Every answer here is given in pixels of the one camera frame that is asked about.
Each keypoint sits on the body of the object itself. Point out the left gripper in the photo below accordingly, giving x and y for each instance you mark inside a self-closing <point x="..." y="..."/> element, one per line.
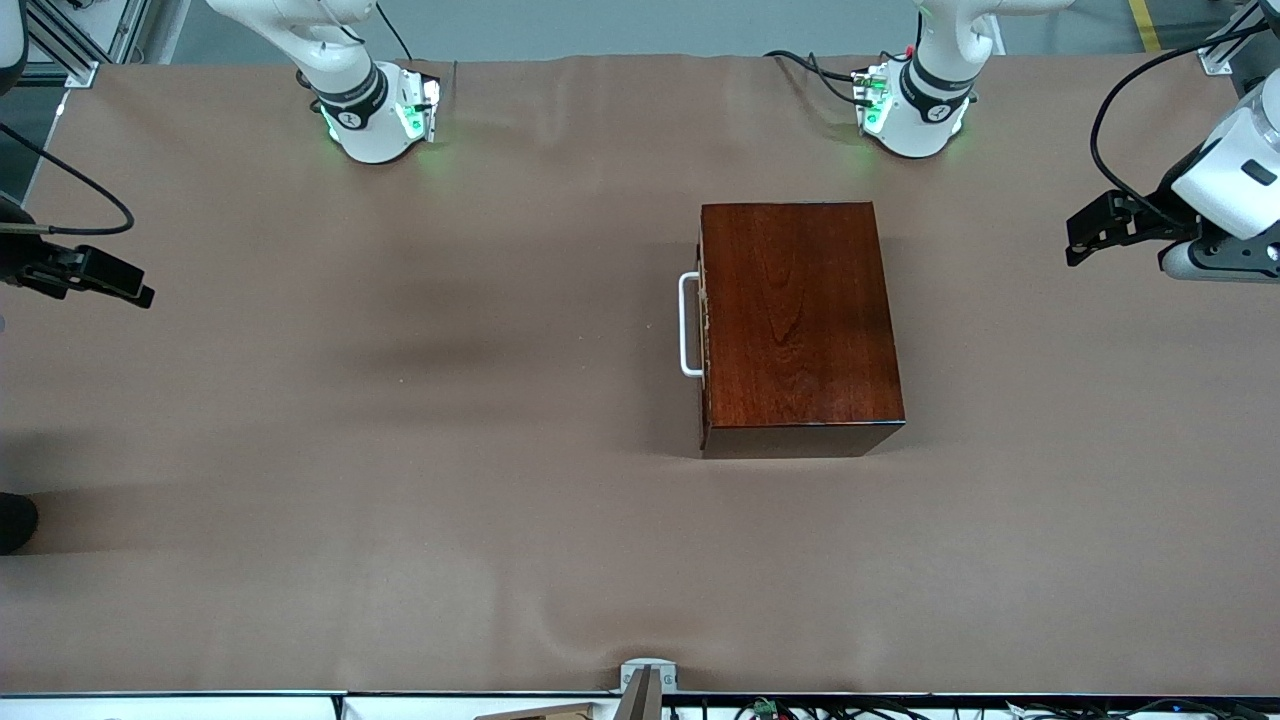
<point x="1152" y="222"/>

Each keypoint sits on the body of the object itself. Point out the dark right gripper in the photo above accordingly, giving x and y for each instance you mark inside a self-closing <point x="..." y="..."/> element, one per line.
<point x="18" y="262"/>

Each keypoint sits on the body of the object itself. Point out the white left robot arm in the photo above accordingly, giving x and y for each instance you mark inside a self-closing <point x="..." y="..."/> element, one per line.
<point x="915" y="110"/>

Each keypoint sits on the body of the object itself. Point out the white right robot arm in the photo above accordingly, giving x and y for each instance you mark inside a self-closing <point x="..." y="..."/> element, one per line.
<point x="360" y="110"/>

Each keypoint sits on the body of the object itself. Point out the black round object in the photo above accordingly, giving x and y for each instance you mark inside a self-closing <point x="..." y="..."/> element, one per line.
<point x="15" y="522"/>

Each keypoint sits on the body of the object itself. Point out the dark red wooden cabinet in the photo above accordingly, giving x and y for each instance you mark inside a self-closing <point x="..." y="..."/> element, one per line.
<point x="800" y="330"/>

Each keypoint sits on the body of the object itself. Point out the brown table cover mat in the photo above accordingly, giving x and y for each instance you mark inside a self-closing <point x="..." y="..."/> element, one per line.
<point x="300" y="600"/>

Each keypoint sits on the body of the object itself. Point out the green terminal connector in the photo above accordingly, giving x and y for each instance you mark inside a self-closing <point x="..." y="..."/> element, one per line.
<point x="765" y="708"/>

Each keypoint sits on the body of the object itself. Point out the tan wooden board piece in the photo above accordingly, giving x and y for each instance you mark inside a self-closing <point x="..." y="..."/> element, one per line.
<point x="550" y="713"/>

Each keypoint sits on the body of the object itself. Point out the aluminium frame profile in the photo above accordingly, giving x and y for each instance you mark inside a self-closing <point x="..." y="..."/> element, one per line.
<point x="80" y="72"/>
<point x="1215" y="60"/>

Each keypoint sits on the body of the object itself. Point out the grey metal mount clamp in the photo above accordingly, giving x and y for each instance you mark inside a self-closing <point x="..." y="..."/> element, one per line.
<point x="635" y="665"/>

